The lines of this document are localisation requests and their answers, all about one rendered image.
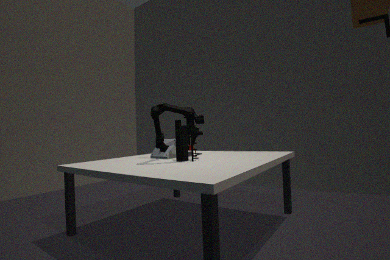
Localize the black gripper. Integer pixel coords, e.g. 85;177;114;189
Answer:
187;124;203;146

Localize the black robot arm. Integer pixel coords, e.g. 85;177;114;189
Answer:
151;103;204;152

